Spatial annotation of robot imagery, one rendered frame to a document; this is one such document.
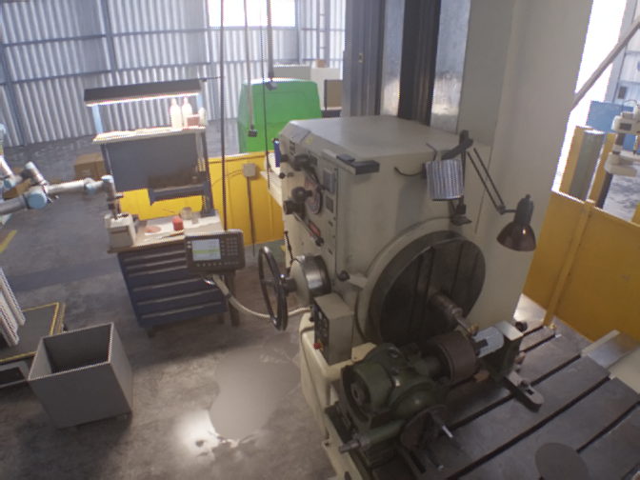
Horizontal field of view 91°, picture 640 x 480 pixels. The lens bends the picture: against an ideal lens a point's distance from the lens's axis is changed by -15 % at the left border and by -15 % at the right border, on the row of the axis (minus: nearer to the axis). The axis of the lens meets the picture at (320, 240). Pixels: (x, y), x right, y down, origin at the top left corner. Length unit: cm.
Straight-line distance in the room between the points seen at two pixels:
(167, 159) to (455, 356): 266
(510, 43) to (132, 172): 281
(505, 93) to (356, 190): 72
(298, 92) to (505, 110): 411
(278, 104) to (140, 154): 259
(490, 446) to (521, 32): 153
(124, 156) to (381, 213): 241
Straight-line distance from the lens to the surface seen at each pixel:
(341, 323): 138
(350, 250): 134
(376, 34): 232
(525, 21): 164
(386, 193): 132
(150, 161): 327
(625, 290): 344
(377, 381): 125
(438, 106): 184
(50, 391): 282
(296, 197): 147
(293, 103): 541
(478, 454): 151
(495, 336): 159
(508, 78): 160
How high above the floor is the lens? 223
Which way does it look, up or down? 28 degrees down
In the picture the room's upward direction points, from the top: straight up
